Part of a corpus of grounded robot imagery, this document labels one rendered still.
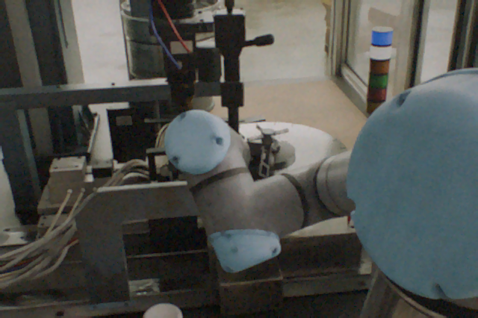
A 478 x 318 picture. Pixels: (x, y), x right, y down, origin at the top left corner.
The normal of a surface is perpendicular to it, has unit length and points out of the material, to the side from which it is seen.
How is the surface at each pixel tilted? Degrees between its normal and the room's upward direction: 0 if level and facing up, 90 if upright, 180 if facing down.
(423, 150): 83
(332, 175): 70
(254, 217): 48
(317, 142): 0
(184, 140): 55
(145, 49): 90
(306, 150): 0
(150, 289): 0
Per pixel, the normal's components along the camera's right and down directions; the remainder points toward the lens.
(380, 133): -0.84, 0.15
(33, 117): 0.11, 0.45
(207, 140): -0.24, -0.14
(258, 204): 0.31, -0.43
